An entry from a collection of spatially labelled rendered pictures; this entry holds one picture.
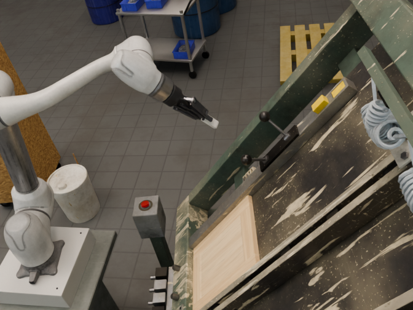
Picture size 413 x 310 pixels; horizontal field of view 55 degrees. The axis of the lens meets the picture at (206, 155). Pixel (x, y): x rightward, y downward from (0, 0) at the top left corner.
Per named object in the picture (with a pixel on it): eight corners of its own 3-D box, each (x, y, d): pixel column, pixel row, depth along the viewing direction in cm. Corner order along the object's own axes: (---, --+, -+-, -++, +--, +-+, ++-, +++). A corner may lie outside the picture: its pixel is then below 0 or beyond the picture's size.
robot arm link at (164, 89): (152, 75, 142) (165, 85, 145) (142, 97, 139) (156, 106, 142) (165, 69, 135) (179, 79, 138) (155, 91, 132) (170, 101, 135)
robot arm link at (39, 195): (18, 234, 185) (26, 199, 201) (55, 230, 187) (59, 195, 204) (-49, 91, 134) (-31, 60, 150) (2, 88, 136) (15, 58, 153)
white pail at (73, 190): (74, 194, 335) (51, 152, 303) (107, 194, 329) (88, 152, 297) (59, 224, 312) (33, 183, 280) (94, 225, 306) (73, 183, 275)
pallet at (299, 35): (280, 33, 489) (279, 24, 481) (352, 30, 471) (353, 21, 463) (275, 90, 403) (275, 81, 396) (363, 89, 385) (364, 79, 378)
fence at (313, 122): (196, 240, 177) (188, 237, 176) (353, 82, 123) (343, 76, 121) (196, 250, 174) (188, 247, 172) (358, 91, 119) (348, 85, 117)
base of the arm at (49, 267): (13, 287, 174) (7, 280, 171) (27, 244, 191) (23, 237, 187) (54, 283, 174) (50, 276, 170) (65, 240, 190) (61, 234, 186)
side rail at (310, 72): (208, 202, 198) (188, 194, 194) (378, 16, 134) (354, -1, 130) (208, 211, 193) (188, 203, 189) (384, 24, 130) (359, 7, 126)
